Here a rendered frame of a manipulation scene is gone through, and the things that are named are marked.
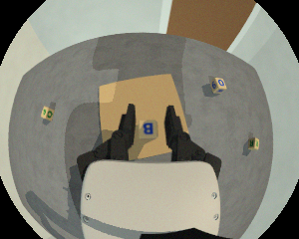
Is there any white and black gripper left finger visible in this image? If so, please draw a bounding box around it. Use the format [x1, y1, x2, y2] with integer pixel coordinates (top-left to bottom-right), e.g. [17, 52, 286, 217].
[77, 104, 136, 181]

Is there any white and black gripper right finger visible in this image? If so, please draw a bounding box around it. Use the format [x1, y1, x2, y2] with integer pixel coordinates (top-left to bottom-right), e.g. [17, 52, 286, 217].
[164, 106, 221, 179]

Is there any wooden letter block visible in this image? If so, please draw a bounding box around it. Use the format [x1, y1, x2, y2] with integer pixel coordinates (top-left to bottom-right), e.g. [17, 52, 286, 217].
[248, 137, 259, 150]
[41, 107, 54, 121]
[210, 78, 226, 94]
[139, 119, 158, 139]

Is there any tan flat mat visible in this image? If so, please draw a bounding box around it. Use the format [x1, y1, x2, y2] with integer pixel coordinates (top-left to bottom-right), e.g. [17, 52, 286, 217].
[100, 74, 189, 160]

